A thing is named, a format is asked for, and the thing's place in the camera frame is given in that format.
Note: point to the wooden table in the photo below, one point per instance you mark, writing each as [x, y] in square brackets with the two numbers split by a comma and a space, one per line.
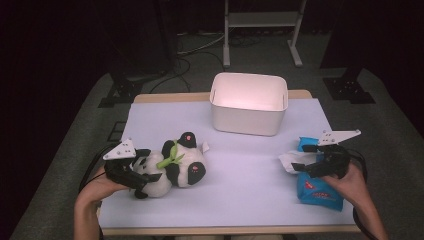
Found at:
[166, 97]

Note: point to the blue wet wipe pack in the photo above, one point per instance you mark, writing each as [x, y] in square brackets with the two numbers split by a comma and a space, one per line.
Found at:
[316, 196]

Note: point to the black floor stand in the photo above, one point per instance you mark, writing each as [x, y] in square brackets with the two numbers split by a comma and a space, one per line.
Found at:
[123, 90]
[348, 90]

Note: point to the person's right hand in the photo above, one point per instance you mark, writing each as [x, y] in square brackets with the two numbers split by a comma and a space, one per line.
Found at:
[350, 186]

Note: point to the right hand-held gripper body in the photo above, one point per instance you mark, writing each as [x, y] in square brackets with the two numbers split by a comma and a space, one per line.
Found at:
[333, 160]

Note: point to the white wet wipe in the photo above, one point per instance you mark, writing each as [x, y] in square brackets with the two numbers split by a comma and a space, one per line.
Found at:
[289, 160]

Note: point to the white plastic storage box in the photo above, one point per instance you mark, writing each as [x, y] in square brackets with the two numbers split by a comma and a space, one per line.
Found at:
[246, 120]

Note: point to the panda plush toy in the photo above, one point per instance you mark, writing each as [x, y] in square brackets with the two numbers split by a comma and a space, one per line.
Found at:
[186, 160]

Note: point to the pale lilac table mat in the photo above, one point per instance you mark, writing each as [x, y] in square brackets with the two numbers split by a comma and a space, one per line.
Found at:
[233, 200]

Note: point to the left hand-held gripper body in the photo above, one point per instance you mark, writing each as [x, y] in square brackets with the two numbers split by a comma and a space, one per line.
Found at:
[120, 151]

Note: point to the person's left hand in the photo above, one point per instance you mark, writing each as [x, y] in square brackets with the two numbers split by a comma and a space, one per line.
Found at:
[100, 186]

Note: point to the white metal stand frame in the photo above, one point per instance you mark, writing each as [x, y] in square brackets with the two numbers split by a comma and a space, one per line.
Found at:
[260, 19]

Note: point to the dark floor grate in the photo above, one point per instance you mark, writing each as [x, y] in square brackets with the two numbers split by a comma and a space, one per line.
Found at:
[116, 131]

